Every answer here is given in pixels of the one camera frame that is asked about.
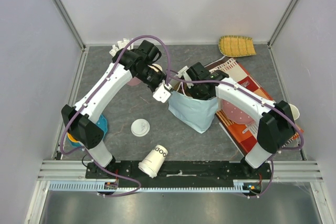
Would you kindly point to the white paper coffee cup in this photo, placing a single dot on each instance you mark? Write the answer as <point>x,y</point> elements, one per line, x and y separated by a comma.
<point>155,158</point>

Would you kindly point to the pink straw holder cup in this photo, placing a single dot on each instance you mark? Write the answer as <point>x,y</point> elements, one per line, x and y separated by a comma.
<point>134,82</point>

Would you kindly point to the pink dotted plate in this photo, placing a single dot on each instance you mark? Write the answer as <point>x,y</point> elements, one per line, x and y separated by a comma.
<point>235,114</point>

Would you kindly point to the pink handled fork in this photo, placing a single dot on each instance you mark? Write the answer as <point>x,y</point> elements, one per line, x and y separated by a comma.
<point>247,129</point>

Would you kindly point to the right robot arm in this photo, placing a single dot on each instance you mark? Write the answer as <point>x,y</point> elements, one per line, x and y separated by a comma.
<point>274,120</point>

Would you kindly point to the white plastic cup lid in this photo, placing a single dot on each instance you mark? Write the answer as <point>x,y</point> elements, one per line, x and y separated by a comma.
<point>140,127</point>

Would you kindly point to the yellow woven basket tray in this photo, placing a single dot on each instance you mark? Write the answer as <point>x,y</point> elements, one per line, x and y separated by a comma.
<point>236,46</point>

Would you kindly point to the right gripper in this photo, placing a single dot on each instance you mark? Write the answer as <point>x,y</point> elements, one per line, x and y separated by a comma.
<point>200,94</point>

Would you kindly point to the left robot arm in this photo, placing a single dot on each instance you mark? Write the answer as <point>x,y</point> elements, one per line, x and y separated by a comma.
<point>80,120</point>

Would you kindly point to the bundle of wrapped straws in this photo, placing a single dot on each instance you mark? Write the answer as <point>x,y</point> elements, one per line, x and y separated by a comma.
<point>120,45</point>

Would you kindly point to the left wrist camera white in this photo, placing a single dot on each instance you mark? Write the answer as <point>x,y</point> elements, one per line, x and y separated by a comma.
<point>163,92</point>

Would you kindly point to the blue dotted plate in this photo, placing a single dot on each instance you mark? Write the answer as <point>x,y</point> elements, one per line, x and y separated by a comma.
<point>102,123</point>

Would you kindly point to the blue white paper bag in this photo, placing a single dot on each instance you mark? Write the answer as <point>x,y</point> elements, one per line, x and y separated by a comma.
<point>197,114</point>

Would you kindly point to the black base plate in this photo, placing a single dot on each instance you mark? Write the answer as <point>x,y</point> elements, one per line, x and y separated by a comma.
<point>192,173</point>

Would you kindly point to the light blue mug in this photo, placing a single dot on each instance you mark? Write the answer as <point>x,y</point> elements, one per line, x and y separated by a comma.
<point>295,111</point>

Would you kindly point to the orange bowl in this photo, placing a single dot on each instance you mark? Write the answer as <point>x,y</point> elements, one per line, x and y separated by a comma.
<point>71,139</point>

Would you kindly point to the colourful patchwork placemat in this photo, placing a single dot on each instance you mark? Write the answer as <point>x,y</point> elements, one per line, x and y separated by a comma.
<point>245,142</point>

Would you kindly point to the stack of paper cups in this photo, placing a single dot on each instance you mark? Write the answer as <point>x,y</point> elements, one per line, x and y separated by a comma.
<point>156,67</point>

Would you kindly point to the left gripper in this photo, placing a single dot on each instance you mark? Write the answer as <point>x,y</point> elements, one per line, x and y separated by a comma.
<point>163,76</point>

